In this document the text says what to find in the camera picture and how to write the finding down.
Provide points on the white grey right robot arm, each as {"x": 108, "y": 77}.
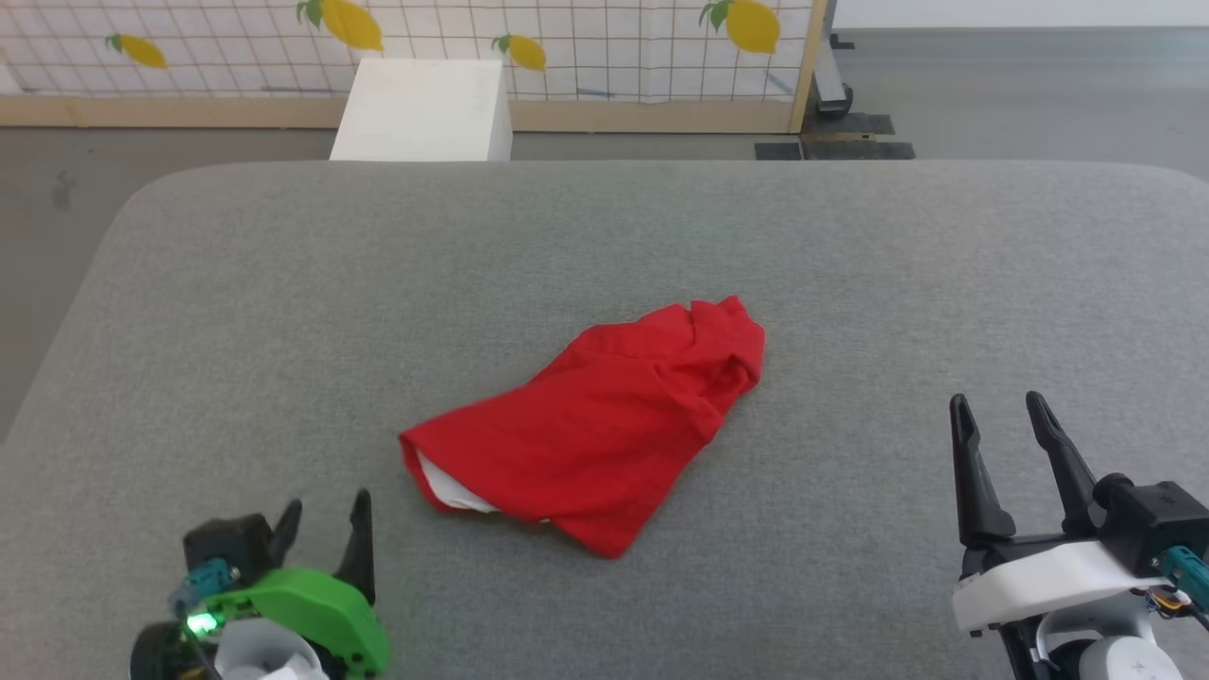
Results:
{"x": 1124, "y": 652}

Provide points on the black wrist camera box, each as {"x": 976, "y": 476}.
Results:
{"x": 231, "y": 543}
{"x": 1157, "y": 519}

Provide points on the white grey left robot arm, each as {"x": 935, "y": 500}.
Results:
{"x": 255, "y": 656}

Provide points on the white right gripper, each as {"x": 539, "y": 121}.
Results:
{"x": 1048, "y": 576}

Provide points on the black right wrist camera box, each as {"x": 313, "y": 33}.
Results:
{"x": 1157, "y": 519}

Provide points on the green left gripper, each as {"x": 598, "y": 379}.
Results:
{"x": 316, "y": 604}

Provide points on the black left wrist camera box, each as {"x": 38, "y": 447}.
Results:
{"x": 231, "y": 543}

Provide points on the red garment with white trim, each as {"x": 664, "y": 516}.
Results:
{"x": 604, "y": 425}

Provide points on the black floor mat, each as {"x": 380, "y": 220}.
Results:
{"x": 859, "y": 150}
{"x": 848, "y": 124}
{"x": 777, "y": 150}

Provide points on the lemon-print partition screen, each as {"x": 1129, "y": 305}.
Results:
{"x": 236, "y": 57}

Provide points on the white box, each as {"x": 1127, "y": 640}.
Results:
{"x": 425, "y": 109}

